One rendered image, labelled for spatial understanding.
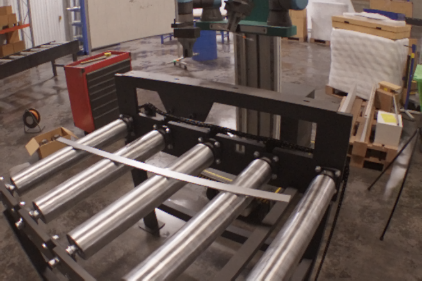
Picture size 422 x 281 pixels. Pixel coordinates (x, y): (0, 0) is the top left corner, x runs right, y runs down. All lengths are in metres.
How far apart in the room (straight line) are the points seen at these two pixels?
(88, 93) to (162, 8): 3.25
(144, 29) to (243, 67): 4.11
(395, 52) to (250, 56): 2.63
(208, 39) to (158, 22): 1.28
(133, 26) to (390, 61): 4.54
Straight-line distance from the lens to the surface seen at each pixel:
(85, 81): 3.37
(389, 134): 2.95
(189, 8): 1.51
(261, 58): 2.12
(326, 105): 1.23
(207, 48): 6.86
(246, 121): 2.32
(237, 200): 1.13
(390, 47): 4.29
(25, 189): 1.54
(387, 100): 3.77
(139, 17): 6.05
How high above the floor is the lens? 1.61
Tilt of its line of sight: 23 degrees down
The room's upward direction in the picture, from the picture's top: 3 degrees counter-clockwise
